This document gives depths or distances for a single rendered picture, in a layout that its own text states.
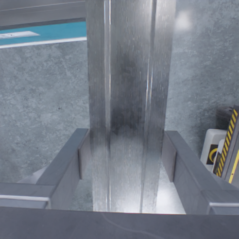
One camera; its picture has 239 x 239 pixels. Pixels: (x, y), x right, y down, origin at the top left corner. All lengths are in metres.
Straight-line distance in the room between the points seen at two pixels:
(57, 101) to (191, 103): 0.82
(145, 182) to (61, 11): 0.27
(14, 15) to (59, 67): 0.77
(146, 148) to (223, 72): 1.05
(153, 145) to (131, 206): 0.06
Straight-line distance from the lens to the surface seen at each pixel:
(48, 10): 0.33
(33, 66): 1.16
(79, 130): 0.15
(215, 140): 1.12
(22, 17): 0.35
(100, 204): 0.20
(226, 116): 1.07
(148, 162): 0.16
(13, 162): 1.45
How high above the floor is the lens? 1.03
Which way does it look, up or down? 72 degrees down
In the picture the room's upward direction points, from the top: 174 degrees counter-clockwise
